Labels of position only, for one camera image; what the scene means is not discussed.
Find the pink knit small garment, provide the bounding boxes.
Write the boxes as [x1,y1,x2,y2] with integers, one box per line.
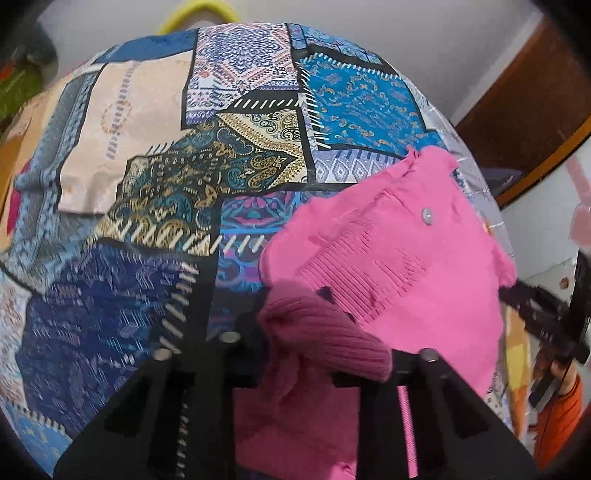
[235,146,517,479]

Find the orange sleeved right forearm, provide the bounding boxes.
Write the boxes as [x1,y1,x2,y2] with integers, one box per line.
[533,374,583,470]

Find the orange yellow blanket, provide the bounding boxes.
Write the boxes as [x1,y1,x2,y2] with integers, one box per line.
[502,304,532,439]

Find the grey checked bed sheet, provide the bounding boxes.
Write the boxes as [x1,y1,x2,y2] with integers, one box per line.
[401,75,515,258]

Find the patchwork patterned bed cover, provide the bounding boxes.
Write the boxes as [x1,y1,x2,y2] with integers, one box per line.
[0,22,518,476]

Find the yellow curved tube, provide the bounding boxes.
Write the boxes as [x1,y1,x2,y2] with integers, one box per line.
[157,0,242,35]

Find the green bag clutter pile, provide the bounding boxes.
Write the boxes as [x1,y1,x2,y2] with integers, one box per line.
[1,22,57,133]

